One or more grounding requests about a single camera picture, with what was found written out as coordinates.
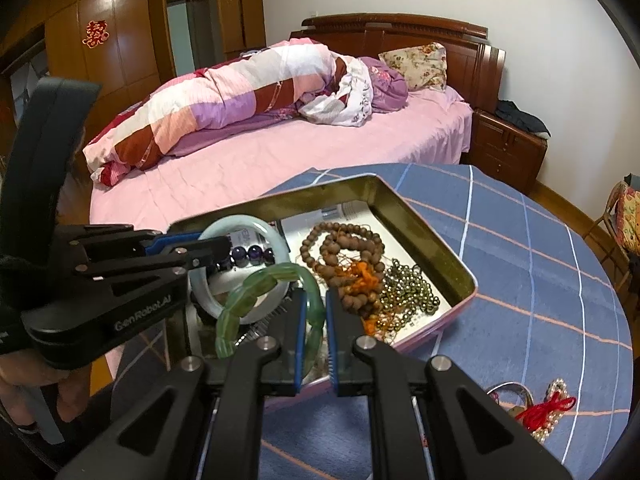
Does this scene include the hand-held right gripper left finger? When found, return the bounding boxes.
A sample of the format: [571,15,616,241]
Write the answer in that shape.
[55,289,309,480]

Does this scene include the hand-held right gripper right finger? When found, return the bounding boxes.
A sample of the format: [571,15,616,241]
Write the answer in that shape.
[325,291,573,480]

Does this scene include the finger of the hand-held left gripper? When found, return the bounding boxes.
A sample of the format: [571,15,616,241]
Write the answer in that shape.
[75,235,232,292]
[65,226,202,259]

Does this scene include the purple bead bracelet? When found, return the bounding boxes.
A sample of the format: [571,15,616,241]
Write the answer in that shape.
[215,244,276,273]

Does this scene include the pale jade bangle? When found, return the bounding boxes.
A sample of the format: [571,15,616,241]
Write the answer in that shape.
[190,214,291,321]

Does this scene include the green segmented jade bracelet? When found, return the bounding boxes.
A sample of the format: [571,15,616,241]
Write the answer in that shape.
[215,261,326,361]

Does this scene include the silver bead necklace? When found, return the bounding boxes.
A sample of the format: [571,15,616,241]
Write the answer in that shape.
[377,259,441,317]

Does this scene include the wooden bead necklace orange tassel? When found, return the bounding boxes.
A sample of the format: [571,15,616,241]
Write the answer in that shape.
[299,221,388,333]

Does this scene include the pink tin box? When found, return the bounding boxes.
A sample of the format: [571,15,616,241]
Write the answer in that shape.
[167,172,478,413]

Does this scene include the person's left hand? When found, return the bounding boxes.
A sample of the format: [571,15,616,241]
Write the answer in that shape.
[0,350,94,436]

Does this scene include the bed with pink sheet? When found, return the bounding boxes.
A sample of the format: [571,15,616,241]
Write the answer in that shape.
[89,85,473,241]

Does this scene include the pink patchwork quilt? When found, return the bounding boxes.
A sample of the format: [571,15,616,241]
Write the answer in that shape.
[82,40,351,188]

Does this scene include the silver metal bangle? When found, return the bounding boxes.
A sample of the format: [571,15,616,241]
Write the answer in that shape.
[486,381,532,413]

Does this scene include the wooden wardrobe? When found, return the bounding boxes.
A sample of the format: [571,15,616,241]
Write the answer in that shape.
[0,0,266,171]

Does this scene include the white floral cloth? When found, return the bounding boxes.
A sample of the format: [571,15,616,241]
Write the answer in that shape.
[297,57,373,127]

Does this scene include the round table blue plaid cloth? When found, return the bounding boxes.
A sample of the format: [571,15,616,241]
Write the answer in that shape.
[112,162,633,480]

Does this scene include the red paper decoration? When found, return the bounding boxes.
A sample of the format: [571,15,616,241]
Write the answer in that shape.
[82,20,108,50]

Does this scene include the purple blanket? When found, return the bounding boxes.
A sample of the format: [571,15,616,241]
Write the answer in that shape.
[360,56,410,113]

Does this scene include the wooden nightstand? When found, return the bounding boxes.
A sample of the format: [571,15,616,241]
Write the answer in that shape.
[470,107,548,196]

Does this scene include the floral pillow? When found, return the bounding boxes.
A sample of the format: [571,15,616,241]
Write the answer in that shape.
[378,42,447,92]

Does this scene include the dark folded clothes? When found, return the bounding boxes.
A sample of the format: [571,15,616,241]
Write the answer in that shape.
[494,100,552,138]

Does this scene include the wooden chair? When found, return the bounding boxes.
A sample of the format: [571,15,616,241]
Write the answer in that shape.
[582,174,640,306]

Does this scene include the wooden headboard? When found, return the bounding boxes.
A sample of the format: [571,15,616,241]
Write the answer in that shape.
[290,14,507,111]

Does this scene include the colourful patterned cushion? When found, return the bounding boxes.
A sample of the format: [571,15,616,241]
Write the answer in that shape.
[615,182,640,256]

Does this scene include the red knotted cord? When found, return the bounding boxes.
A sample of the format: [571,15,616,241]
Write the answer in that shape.
[514,394,577,430]

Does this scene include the white pearl necklace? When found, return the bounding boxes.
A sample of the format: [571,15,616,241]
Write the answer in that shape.
[530,379,571,443]

